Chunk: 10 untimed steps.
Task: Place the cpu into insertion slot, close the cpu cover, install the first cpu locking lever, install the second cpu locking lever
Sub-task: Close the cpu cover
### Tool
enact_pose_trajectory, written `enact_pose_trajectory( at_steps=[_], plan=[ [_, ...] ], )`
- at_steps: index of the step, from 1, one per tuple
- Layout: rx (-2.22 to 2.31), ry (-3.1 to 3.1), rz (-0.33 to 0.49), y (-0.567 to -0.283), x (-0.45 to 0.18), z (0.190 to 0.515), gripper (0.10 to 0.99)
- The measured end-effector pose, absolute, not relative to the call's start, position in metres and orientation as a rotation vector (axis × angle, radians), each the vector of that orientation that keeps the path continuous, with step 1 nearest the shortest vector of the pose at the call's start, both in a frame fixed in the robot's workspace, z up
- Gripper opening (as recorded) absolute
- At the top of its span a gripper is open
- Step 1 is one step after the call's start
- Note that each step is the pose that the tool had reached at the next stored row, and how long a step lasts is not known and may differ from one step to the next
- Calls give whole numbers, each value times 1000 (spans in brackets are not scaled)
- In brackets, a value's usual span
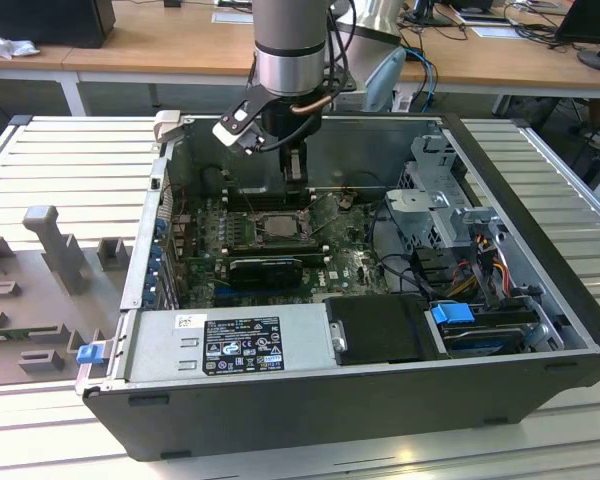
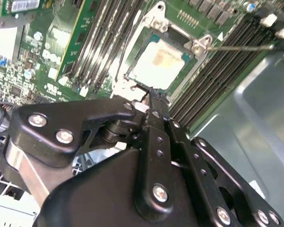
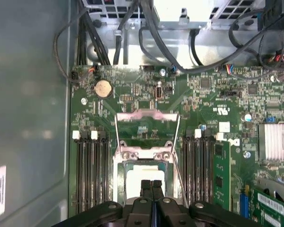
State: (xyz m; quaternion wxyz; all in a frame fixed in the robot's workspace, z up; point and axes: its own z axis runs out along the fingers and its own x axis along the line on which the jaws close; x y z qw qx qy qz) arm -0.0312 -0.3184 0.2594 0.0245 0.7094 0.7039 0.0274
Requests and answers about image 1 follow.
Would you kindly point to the white paper sheet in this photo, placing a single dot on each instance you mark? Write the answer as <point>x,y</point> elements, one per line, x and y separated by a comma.
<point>232,16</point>

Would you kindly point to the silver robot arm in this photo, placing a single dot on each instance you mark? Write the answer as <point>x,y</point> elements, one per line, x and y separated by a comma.
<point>290,45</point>

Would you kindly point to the pale blue teach pendant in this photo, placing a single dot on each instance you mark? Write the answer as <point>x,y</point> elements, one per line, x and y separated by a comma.
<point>387,80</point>

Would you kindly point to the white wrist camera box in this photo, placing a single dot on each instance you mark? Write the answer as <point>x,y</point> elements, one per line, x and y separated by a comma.
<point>235,125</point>

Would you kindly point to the black computer tower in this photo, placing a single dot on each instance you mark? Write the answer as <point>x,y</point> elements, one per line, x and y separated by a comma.
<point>45,22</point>

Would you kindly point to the black plastic shroud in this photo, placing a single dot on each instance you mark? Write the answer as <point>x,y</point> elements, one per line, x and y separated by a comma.
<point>380,330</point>

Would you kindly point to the CPU socket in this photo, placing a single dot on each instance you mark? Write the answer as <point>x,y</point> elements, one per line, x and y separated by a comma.
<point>280,227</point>

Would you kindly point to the black monitor with stand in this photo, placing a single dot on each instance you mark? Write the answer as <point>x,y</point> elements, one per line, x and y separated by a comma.
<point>597,30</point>

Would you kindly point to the black open PC case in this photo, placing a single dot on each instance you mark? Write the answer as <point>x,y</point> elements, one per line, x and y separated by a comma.
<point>330,415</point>

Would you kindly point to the black hard disk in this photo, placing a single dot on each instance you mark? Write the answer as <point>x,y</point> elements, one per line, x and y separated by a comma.
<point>485,344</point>

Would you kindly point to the blue plastic latch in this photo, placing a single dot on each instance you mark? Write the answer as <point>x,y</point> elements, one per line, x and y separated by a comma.
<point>90,354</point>

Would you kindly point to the black cylinder component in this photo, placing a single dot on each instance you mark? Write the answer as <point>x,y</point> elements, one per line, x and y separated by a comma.
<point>211,180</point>

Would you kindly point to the crumpled white paper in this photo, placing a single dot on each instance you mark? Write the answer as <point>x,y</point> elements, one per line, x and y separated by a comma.
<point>12,46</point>

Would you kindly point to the black graphics card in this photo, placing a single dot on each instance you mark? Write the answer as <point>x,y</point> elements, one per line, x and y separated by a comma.
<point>265,274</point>

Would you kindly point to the wooden desk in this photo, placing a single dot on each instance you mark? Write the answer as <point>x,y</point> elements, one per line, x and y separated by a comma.
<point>180,45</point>

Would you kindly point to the black RAM slot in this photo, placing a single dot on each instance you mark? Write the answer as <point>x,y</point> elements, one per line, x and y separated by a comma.
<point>257,203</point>
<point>280,246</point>
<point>310,255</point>
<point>257,193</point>

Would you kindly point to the grey metal drive cage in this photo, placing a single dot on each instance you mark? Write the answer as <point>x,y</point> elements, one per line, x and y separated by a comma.
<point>430,200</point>

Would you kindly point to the green RAM stick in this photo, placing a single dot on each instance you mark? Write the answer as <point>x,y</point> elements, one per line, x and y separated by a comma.
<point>5,334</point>

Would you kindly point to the grey parts rack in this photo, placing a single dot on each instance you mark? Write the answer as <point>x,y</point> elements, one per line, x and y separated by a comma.
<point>30,300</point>

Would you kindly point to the grey power supply unit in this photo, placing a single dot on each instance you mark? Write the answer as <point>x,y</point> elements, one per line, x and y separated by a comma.
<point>155,345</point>

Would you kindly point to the blue disk carrier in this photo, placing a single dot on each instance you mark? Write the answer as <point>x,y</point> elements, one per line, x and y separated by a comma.
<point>450,317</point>

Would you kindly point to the green motherboard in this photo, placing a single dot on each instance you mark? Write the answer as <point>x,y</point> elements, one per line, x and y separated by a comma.
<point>350,260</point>

